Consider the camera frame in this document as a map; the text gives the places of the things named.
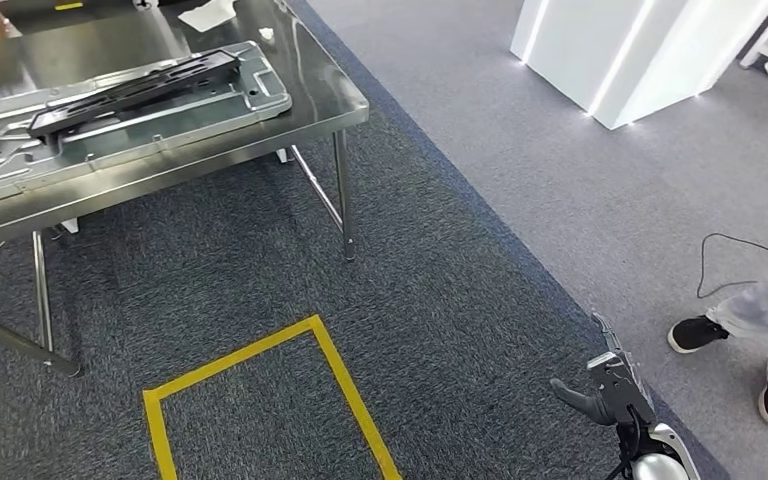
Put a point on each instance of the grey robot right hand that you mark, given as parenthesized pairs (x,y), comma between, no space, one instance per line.
(576,401)

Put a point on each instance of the black plastic licence plate frame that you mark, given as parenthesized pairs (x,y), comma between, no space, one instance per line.
(126,93)

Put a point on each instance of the white lit display column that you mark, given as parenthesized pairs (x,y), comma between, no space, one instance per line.
(589,46)

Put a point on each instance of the stainless steel table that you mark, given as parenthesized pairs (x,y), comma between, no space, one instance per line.
(318,93)

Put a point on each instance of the crumpled white paper scrap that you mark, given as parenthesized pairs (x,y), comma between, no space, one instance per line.
(266,33)

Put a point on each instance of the stamped aluminium panel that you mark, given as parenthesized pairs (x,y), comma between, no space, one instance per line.
(159,129)

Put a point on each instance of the white paper sheet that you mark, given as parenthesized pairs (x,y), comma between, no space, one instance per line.
(208,14)

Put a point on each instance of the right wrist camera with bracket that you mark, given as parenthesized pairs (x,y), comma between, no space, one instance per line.
(619,384)

